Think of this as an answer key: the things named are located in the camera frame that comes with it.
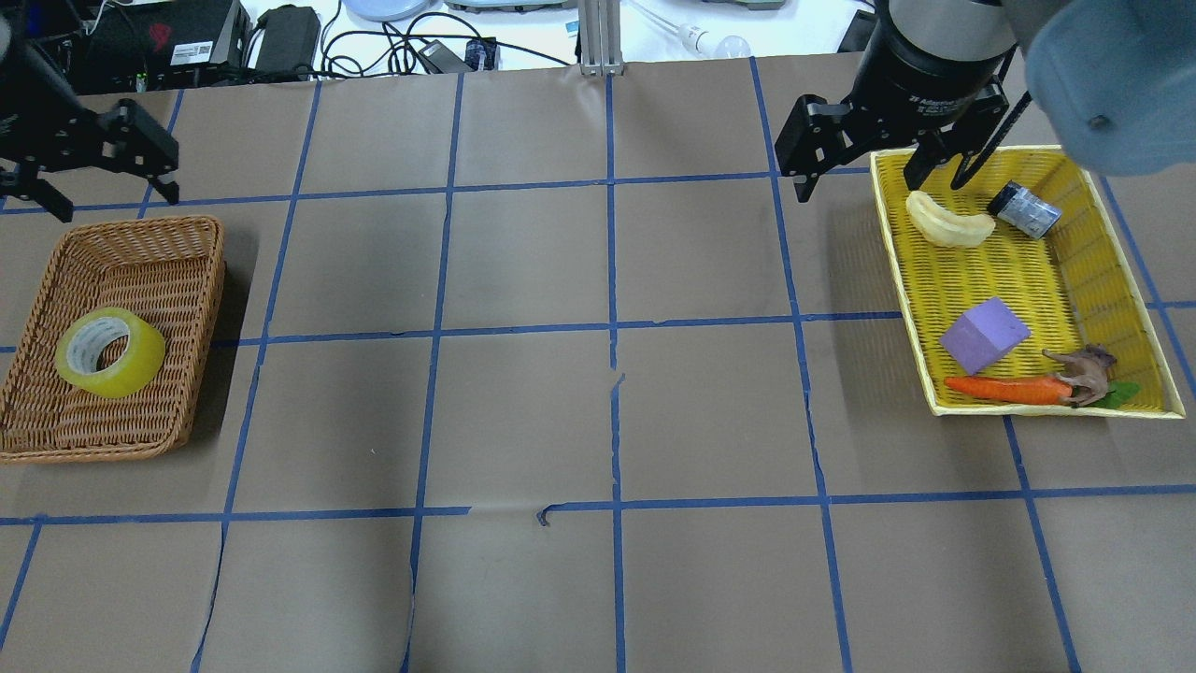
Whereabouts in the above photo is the aluminium frame post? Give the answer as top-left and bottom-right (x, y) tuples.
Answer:
(576, 0), (626, 77)

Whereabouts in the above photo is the yellow plastic basket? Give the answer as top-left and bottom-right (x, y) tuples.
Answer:
(869, 143), (1186, 420)

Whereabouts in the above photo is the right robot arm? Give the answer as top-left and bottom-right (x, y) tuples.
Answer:
(774, 1), (1195, 203)

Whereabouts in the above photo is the brown toy animal figure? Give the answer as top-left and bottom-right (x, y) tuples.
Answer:
(1041, 344), (1118, 408)

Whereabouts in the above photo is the black power adapter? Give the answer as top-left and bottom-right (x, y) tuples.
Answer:
(252, 5), (321, 81)

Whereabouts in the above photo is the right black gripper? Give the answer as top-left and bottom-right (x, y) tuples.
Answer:
(775, 5), (1032, 204)

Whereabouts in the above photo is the black computer box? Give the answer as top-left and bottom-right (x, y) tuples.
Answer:
(67, 1), (250, 94)

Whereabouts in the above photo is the yellow clear tape roll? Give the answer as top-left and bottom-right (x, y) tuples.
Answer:
(54, 307), (166, 399)

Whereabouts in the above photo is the orange toy carrot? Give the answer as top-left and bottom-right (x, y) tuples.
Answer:
(942, 375), (1073, 406)

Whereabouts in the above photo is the purple foam cube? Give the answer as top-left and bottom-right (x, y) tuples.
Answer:
(939, 295), (1032, 375)

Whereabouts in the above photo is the brown wicker basket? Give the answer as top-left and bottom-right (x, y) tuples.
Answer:
(1, 216), (225, 465)

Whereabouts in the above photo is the small black labelled bottle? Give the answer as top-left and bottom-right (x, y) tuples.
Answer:
(986, 181), (1062, 241)

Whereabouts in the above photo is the light bulb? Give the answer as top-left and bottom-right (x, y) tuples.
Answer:
(675, 24), (753, 60)

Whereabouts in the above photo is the blue plate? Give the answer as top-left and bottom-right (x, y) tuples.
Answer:
(342, 0), (434, 24)

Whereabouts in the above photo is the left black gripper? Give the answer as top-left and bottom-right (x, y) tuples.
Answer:
(1, 27), (181, 224)

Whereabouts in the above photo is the yellow toy banana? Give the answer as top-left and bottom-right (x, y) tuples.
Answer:
(905, 191), (996, 247)

